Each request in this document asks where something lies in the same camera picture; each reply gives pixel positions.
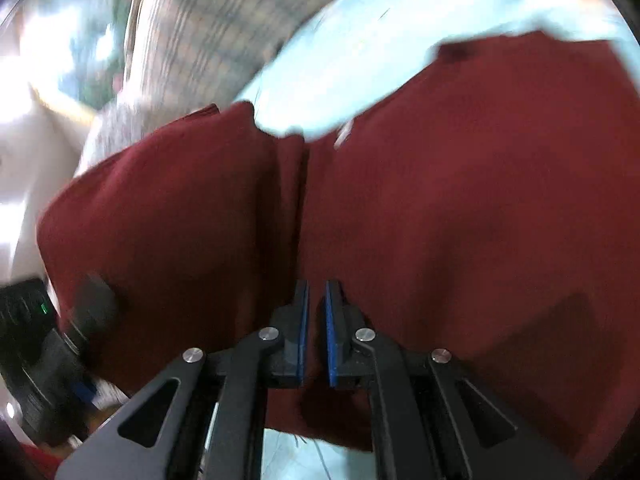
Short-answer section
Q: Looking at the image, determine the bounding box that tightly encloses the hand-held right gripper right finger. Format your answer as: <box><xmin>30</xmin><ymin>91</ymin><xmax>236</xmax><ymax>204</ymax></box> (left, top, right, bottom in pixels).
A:
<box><xmin>325</xmin><ymin>279</ymin><xmax>582</xmax><ymax>480</ymax></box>

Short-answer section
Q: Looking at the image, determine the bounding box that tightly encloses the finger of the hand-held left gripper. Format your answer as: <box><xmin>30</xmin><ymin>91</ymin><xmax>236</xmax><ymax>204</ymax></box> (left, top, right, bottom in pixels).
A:
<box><xmin>61</xmin><ymin>273</ymin><xmax>122</xmax><ymax>357</ymax></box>

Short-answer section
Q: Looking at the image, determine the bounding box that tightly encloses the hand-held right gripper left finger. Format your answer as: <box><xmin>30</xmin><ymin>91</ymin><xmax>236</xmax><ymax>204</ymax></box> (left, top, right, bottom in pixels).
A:
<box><xmin>54</xmin><ymin>279</ymin><xmax>309</xmax><ymax>480</ymax></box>

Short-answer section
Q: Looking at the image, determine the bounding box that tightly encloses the maroon hooded sweater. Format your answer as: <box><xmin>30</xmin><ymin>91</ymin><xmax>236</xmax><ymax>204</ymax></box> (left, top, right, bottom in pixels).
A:
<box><xmin>36</xmin><ymin>30</ymin><xmax>640</xmax><ymax>461</ymax></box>

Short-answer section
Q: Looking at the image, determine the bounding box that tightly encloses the plaid blanket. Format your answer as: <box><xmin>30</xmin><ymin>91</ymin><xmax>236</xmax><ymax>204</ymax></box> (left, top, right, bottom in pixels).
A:
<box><xmin>120</xmin><ymin>0</ymin><xmax>351</xmax><ymax>126</ymax></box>

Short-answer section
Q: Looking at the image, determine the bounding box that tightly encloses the light blue floral bedsheet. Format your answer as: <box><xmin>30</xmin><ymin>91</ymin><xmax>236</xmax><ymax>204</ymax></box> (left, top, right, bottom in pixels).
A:
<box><xmin>235</xmin><ymin>0</ymin><xmax>638</xmax><ymax>480</ymax></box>

